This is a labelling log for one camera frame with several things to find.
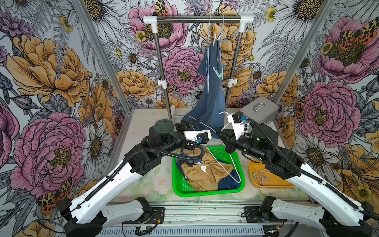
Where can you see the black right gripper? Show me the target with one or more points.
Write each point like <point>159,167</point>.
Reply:
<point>229,141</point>

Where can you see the light blue t-shirt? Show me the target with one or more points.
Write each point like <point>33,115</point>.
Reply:
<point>209,109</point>

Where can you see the tan tank top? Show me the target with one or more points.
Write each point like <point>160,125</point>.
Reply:
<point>205,174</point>

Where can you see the dark blue t-shirt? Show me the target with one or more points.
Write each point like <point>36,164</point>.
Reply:
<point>228,183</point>

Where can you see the teal plastic clothespin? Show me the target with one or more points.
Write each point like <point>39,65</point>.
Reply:
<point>219,74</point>

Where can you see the blue hanger of light shirt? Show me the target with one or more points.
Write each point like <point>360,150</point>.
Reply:
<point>208,54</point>

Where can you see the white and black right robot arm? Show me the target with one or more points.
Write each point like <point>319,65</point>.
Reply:
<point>337,215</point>

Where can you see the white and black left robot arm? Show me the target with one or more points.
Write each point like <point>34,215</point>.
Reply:
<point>89,213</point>

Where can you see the silver metal case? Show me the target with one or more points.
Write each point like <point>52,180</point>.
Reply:
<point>261,110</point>

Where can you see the yellow plastic tray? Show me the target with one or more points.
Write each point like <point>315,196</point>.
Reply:
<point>275,183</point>

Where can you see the green perforated plastic basket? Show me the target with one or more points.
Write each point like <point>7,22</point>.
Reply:
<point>183,189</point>

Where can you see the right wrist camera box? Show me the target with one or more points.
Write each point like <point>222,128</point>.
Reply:
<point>240,125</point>

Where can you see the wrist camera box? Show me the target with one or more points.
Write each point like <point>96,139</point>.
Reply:
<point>200,137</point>
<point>240,125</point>

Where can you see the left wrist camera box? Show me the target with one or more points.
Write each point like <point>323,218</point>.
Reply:
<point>200,137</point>

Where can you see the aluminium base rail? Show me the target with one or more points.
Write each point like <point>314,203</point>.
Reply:
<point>213,218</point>

